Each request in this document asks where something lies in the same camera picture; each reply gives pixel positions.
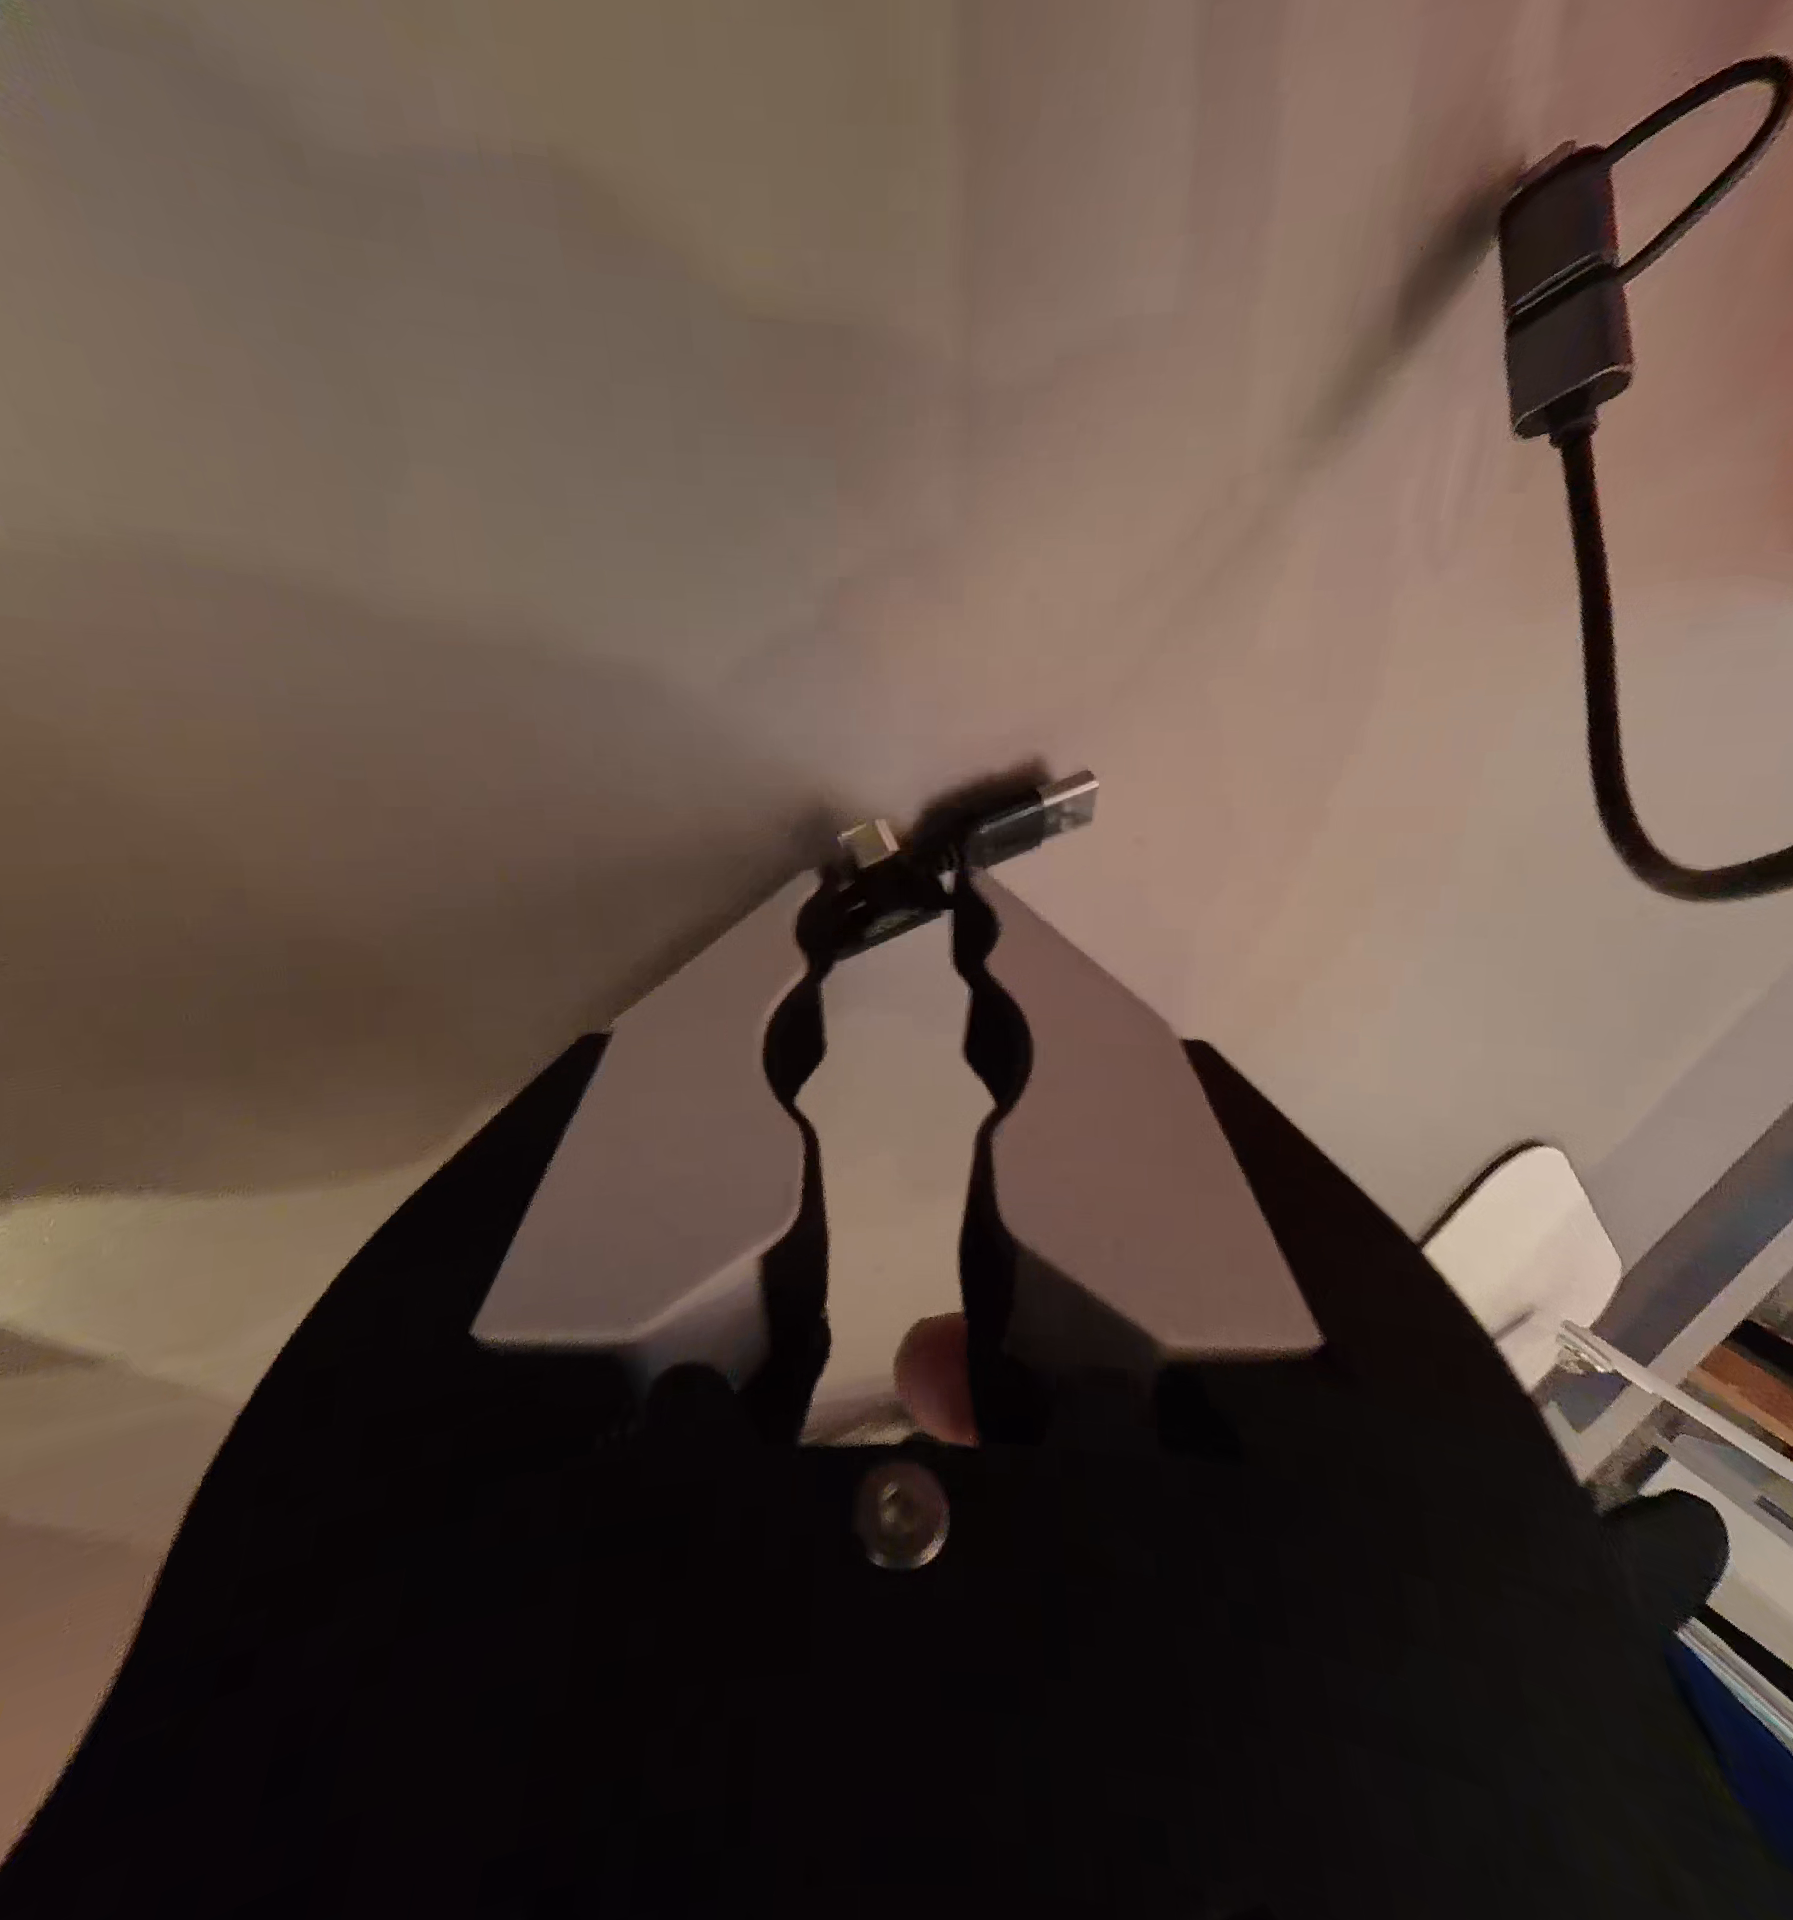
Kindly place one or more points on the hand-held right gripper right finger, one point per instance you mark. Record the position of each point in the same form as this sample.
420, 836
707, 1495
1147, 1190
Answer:
1137, 1199

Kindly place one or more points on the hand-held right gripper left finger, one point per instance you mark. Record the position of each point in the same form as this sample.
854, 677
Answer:
639, 1186

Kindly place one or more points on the grey usb hub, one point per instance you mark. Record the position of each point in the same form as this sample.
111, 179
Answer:
1564, 314

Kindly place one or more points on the white metal stand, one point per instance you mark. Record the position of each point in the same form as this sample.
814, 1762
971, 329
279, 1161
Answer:
1524, 1247

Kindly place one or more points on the blue plastic bin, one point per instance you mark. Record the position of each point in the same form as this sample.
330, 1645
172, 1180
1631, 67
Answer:
1773, 1740

